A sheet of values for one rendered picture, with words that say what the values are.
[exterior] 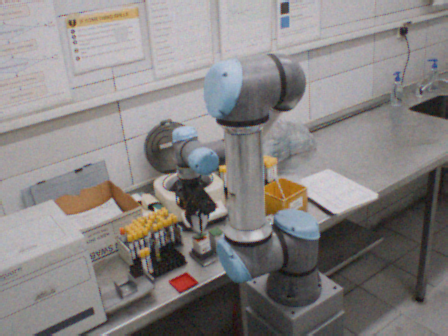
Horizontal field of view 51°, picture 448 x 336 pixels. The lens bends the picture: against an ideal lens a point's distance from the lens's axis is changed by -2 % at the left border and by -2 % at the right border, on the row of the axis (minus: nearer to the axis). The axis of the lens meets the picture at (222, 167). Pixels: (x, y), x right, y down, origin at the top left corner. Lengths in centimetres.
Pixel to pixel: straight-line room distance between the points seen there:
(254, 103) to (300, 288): 52
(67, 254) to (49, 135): 67
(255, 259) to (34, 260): 55
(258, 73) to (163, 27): 101
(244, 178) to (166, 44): 103
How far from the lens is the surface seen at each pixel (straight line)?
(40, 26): 177
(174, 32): 199
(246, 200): 108
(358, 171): 216
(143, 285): 150
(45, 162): 189
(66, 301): 137
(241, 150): 103
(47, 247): 129
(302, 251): 122
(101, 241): 168
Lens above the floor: 182
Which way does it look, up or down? 25 degrees down
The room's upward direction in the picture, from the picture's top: 6 degrees counter-clockwise
